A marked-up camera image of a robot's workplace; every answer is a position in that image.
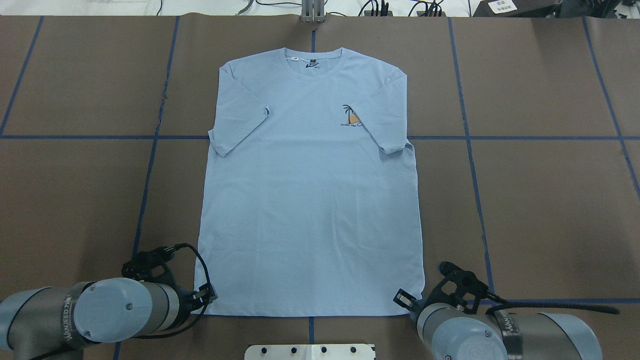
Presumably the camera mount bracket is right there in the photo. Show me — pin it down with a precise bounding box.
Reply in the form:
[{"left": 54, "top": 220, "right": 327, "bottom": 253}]
[{"left": 300, "top": 0, "right": 327, "bottom": 23}]

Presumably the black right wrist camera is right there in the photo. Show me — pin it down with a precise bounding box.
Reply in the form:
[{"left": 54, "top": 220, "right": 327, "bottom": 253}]
[{"left": 427, "top": 261, "right": 494, "bottom": 315}]

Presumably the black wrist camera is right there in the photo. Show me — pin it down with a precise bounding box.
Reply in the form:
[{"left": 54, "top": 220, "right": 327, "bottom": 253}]
[
  {"left": 427, "top": 261, "right": 494, "bottom": 315},
  {"left": 121, "top": 245, "right": 178, "bottom": 287}
]

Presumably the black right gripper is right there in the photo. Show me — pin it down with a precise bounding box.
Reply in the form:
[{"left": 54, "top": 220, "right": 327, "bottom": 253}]
[{"left": 393, "top": 288, "right": 430, "bottom": 315}]

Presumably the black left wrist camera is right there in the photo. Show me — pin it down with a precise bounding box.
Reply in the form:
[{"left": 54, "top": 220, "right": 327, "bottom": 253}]
[{"left": 121, "top": 245, "right": 178, "bottom": 287}]

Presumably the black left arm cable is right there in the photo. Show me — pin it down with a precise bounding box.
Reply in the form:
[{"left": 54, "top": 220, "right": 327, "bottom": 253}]
[{"left": 127, "top": 243, "right": 212, "bottom": 340}]

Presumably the light blue t-shirt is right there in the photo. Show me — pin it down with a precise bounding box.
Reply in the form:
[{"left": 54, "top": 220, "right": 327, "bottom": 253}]
[{"left": 198, "top": 48, "right": 425, "bottom": 318}]

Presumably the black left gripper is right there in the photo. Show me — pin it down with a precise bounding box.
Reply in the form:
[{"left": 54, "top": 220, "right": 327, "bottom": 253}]
[{"left": 181, "top": 283, "right": 218, "bottom": 315}]

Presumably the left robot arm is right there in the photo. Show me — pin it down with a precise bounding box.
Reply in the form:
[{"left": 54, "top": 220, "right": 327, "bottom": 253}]
[{"left": 1, "top": 276, "right": 218, "bottom": 360}]

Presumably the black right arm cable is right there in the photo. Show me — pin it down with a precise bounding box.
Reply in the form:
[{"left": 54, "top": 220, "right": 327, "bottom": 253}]
[{"left": 487, "top": 297, "right": 621, "bottom": 316}]

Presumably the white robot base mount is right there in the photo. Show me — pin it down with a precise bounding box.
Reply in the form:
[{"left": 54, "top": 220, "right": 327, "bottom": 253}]
[{"left": 243, "top": 343, "right": 377, "bottom": 360}]

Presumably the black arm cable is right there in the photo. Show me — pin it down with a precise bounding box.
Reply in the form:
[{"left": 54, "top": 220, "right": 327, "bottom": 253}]
[
  {"left": 487, "top": 297, "right": 621, "bottom": 316},
  {"left": 127, "top": 243, "right": 212, "bottom": 340}
]

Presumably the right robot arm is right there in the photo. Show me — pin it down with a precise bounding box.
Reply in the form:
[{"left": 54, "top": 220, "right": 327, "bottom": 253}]
[{"left": 393, "top": 289, "right": 604, "bottom": 360}]

